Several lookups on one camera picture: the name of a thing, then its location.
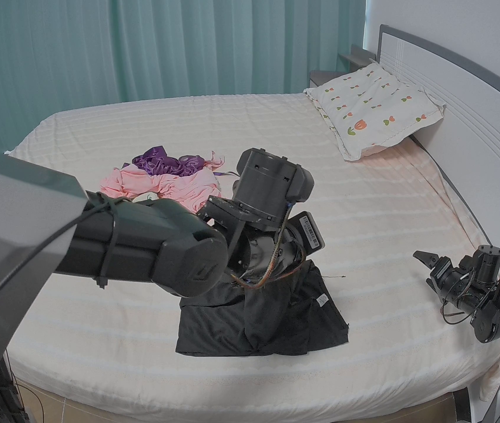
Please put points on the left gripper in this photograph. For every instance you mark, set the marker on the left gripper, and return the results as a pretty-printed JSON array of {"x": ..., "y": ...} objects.
[{"x": 255, "y": 254}]

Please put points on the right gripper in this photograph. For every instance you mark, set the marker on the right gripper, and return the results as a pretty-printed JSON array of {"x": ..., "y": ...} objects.
[{"x": 446, "y": 278}]

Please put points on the black garment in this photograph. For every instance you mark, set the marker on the black garment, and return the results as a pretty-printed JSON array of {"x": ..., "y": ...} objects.
[{"x": 276, "y": 324}]

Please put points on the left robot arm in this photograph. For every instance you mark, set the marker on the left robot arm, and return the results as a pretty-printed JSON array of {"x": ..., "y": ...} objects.
[{"x": 144, "y": 240}]

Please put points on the pile of clothes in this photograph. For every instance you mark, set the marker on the pile of clothes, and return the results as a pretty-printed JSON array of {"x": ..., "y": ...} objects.
[{"x": 179, "y": 186}]

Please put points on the bed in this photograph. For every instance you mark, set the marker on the bed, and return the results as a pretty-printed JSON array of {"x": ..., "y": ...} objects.
[{"x": 144, "y": 121}]

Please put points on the white printed pillow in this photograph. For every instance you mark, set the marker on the white printed pillow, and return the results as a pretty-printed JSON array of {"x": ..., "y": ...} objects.
[{"x": 373, "y": 104}]

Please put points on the grey bedside table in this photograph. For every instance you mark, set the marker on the grey bedside table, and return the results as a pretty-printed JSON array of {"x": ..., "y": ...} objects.
[{"x": 322, "y": 77}]

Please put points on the blue-green curtain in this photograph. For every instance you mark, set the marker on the blue-green curtain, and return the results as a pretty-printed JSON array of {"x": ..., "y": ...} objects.
[{"x": 144, "y": 38}]

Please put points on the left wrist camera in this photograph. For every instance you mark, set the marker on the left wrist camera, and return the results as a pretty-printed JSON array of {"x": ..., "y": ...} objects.
[{"x": 311, "y": 232}]

